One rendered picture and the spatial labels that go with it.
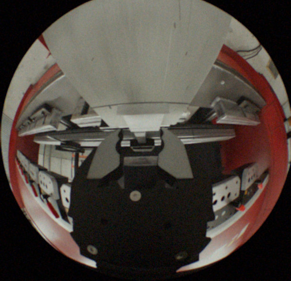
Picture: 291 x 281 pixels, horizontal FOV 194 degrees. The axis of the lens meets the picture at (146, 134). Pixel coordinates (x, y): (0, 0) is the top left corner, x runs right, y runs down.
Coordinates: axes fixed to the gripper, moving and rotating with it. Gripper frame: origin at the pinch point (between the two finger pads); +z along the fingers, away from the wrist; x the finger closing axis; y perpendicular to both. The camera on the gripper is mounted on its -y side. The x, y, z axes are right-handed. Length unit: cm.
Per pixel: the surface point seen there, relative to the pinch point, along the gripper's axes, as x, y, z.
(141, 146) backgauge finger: -1.5, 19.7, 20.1
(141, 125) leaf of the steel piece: -0.3, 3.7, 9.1
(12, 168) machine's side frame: -216, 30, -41
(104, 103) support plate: -6.2, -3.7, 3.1
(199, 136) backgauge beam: 33.5, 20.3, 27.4
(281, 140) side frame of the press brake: 85, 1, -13
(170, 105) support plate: 5.2, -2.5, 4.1
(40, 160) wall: -748, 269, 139
